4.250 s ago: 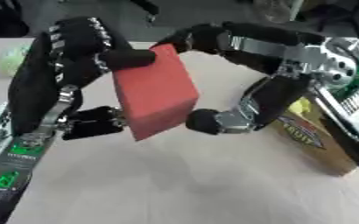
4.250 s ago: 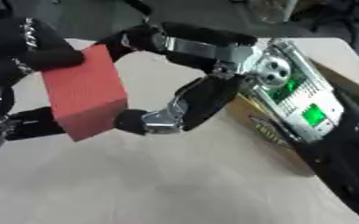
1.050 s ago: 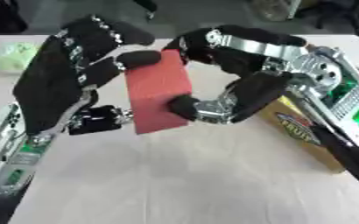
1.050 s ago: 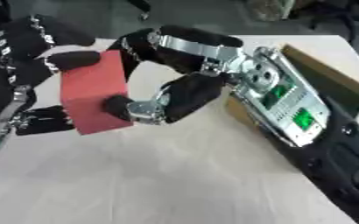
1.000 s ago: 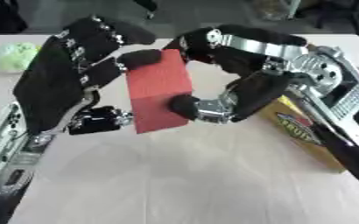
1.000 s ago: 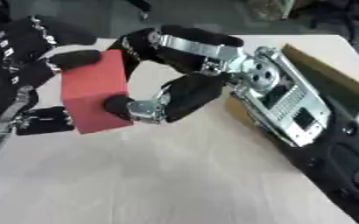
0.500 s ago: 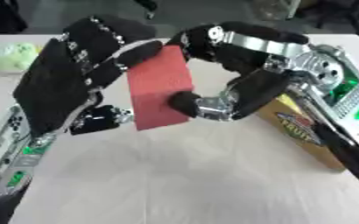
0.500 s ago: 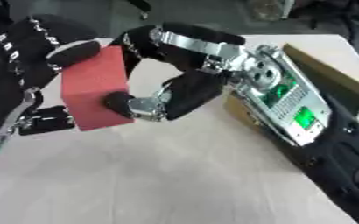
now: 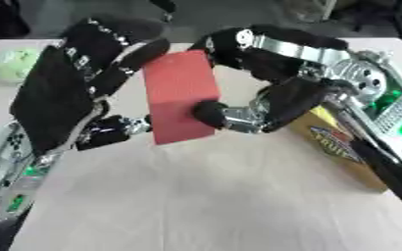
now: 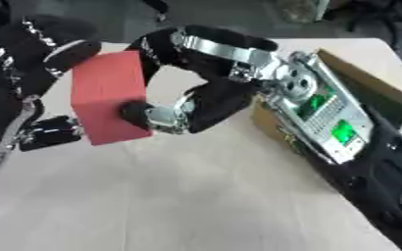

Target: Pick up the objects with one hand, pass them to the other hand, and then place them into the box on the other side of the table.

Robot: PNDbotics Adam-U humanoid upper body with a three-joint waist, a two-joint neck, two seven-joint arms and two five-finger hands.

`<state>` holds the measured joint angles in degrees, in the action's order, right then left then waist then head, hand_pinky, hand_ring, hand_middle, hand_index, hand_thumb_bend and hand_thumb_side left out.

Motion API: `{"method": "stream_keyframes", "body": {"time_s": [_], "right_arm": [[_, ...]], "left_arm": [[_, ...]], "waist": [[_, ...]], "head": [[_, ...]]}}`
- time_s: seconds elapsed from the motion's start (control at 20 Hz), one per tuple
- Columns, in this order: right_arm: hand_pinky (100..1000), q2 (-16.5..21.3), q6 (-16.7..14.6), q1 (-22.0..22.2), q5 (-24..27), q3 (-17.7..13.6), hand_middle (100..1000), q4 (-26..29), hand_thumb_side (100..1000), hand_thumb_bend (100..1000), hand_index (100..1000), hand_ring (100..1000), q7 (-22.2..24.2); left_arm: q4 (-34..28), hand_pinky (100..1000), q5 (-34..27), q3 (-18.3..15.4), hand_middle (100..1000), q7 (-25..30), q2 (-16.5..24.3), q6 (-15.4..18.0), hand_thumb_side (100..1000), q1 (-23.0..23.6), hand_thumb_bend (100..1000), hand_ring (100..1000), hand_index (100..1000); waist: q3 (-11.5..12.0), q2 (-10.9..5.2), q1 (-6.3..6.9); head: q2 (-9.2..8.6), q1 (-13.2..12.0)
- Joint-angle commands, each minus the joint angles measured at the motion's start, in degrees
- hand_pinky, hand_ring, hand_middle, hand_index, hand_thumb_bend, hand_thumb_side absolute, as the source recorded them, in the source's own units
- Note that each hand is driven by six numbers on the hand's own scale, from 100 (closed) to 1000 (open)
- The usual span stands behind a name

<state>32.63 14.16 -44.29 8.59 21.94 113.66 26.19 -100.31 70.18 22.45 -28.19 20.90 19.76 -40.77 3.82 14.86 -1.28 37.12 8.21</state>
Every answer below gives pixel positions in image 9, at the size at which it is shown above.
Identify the red rectangular block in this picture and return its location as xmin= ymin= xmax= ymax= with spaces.
xmin=140 ymin=49 xmax=224 ymax=146

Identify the black chair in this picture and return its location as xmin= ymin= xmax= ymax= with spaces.
xmin=329 ymin=0 xmax=402 ymax=38

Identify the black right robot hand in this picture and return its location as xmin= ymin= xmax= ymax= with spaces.
xmin=187 ymin=24 xmax=361 ymax=134

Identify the green and white ball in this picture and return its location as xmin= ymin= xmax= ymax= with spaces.
xmin=0 ymin=47 xmax=43 ymax=86

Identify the tan cardboard box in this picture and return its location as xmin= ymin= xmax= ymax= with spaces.
xmin=286 ymin=105 xmax=390 ymax=194

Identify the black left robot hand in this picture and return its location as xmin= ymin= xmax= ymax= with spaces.
xmin=7 ymin=16 xmax=173 ymax=157

